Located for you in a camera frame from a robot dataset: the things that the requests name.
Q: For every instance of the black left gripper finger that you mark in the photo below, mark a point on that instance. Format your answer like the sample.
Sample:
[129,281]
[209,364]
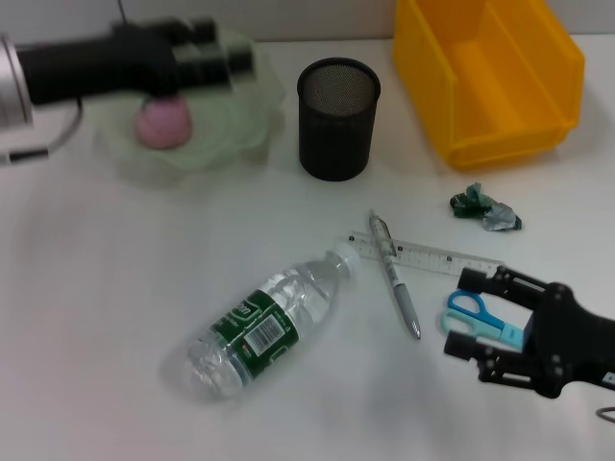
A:
[211,67]
[194,32]

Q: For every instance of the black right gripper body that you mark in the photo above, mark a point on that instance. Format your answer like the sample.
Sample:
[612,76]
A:
[572,346]

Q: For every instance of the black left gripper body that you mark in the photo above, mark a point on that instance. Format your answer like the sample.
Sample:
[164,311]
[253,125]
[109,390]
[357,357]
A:
[96,67]

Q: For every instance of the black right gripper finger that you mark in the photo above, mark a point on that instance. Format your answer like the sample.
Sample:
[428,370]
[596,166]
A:
[459,345]
[473,281]

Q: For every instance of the blue scissors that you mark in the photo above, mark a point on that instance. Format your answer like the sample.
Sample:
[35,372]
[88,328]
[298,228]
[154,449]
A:
[480,317]

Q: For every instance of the clear plastic ruler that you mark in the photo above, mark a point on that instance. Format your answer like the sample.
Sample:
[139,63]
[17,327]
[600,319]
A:
[427,259]

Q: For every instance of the grey ballpoint pen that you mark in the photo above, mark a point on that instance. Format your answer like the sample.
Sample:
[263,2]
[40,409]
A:
[399,288]

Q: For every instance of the green plastic wrapper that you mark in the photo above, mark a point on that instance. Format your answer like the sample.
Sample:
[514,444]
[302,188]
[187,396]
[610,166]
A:
[480,206]

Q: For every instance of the pink peach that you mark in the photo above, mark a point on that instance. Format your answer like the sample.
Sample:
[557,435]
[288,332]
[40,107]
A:
[163,125]

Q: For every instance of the clear green-label water bottle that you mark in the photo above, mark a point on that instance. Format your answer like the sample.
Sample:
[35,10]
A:
[269,317]

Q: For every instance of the translucent green fruit plate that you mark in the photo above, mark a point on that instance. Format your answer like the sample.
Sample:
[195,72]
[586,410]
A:
[230,125]

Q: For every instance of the black mesh pen holder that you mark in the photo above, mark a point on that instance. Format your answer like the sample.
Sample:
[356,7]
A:
[336,125]

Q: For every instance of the yellow plastic bin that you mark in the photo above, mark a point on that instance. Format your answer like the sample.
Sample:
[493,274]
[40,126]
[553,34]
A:
[499,86]

